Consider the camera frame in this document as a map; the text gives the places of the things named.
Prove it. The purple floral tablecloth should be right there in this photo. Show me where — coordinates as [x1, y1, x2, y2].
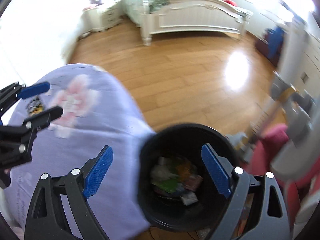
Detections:
[2, 64, 157, 240]

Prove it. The blue cloth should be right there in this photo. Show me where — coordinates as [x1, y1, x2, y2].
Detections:
[265, 26, 285, 59]

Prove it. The white bed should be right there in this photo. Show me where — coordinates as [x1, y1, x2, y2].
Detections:
[122, 0, 253, 47]

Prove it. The black trash bin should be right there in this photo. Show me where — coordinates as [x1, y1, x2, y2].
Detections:
[137, 123, 247, 232]

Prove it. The dark maroon stool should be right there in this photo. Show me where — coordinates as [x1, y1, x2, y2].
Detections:
[255, 34, 280, 68]

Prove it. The white drawer cabinet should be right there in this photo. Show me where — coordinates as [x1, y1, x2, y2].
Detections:
[295, 30, 320, 98]

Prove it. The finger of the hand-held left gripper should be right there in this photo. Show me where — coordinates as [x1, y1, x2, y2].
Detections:
[0, 81, 51, 125]
[0, 106, 64, 168]

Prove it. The grey stick vacuum cleaner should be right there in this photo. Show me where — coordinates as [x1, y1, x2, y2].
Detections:
[226, 20, 317, 180]

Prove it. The pink red chair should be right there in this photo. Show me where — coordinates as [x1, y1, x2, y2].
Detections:
[247, 124, 320, 230]

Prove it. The black printed packet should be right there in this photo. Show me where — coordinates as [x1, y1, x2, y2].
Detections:
[25, 95, 47, 117]

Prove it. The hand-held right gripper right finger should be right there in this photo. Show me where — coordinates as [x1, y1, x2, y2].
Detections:
[201, 144, 292, 240]

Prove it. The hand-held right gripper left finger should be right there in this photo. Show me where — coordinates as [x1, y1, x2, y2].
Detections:
[25, 145, 113, 240]

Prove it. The white nightstand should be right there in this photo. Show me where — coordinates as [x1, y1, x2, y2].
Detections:
[81, 1, 123, 33]

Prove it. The heap of mixed wrappers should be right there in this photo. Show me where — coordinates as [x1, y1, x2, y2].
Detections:
[150, 156, 204, 205]

